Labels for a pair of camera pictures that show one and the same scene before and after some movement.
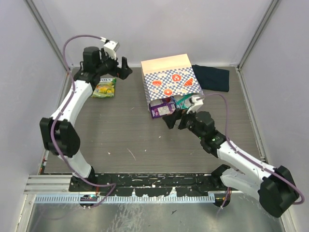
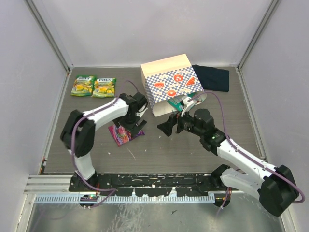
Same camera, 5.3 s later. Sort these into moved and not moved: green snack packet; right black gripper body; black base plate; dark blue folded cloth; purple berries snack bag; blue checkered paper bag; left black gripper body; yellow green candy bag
Moved: yellow green candy bag; green snack packet; left black gripper body; purple berries snack bag
Not moved: blue checkered paper bag; dark blue folded cloth; right black gripper body; black base plate
